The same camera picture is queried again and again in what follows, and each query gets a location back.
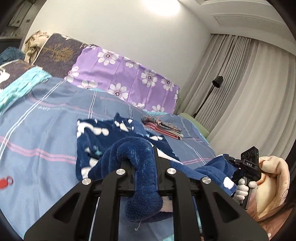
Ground navy fleece star baby romper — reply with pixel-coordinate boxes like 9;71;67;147
76;114;237;222

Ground pink quilted sleeve forearm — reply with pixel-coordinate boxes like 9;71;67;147
246;156;292;239

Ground folded floral clothes stack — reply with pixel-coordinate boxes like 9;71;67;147
141;115;184;140

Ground white gloved right hand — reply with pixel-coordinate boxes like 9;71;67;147
233;178;257;203

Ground green pillow edge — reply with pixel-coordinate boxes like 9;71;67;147
179;113;209;138

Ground red cased phone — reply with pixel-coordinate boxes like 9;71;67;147
0;176;14;190

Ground beige pleated curtain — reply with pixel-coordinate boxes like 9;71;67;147
176;34;295;158

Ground black floor lamp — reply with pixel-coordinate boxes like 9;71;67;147
192;76;223;118

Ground teal blanket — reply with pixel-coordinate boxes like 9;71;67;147
1;67;52;114

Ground purple floral pillow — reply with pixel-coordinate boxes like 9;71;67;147
65;45;180;113

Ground dark purple tree pillow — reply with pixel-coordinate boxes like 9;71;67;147
32;33;96;79

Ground beige crumpled cloth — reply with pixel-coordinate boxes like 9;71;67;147
23;31;50;64

